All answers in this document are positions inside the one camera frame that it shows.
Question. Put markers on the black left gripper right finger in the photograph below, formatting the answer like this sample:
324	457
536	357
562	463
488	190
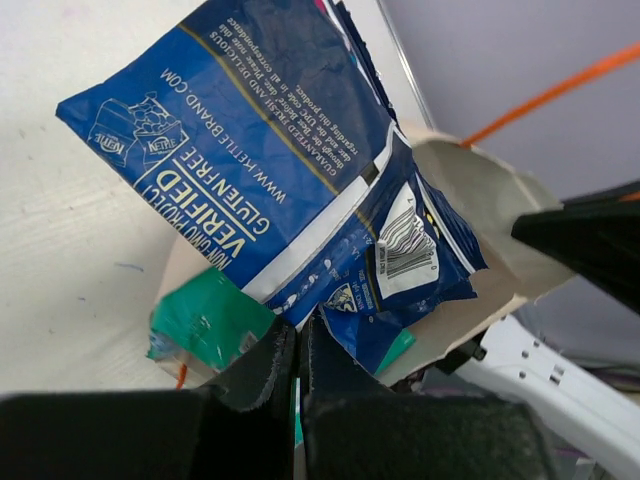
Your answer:
356	428

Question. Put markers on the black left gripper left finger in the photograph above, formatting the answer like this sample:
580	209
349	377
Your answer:
238	425

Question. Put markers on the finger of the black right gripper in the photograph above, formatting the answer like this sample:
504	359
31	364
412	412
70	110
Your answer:
596	236

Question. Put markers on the teal snack bag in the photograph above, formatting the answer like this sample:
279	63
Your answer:
210	320

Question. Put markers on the beige paper bag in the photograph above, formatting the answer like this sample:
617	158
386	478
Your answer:
490	196

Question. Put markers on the blue snack bag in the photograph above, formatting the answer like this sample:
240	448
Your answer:
252	128

